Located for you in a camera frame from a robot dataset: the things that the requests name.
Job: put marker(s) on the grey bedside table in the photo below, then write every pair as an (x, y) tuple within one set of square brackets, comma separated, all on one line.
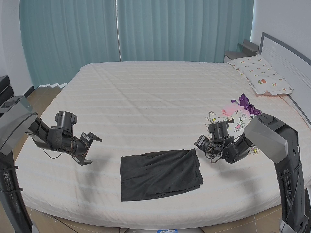
[(234, 54)]

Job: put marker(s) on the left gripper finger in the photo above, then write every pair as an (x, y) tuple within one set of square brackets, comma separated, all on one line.
[(86, 162), (96, 137)]

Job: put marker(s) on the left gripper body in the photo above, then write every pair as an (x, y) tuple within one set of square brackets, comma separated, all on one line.
[(81, 145)]

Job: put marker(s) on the white printed pillow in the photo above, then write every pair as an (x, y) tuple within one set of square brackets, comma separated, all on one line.
[(262, 74)]

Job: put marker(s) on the pink garment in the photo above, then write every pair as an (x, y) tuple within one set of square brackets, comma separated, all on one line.
[(230, 109)]

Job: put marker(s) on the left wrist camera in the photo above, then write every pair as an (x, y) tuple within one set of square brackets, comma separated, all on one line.
[(76, 158)]

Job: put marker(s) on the bed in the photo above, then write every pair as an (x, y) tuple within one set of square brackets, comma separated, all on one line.
[(145, 101)]

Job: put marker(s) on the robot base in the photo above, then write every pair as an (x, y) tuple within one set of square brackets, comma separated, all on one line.
[(158, 231)]

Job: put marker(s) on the black chest of drawers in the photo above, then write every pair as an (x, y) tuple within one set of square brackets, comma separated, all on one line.
[(6, 88)]

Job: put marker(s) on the black T-shirt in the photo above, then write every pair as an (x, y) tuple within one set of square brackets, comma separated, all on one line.
[(158, 176)]

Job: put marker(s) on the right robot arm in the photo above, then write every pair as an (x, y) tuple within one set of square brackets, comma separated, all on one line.
[(272, 137)]

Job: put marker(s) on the white printed pyjama garment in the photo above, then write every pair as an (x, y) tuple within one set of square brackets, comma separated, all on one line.
[(239, 122)]

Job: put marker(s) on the purple satin garment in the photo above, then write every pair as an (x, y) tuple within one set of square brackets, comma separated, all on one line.
[(250, 108)]

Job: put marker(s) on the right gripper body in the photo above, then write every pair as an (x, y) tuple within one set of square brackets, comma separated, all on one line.
[(204, 144)]

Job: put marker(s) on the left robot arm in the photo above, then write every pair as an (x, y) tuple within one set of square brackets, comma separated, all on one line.
[(43, 132)]

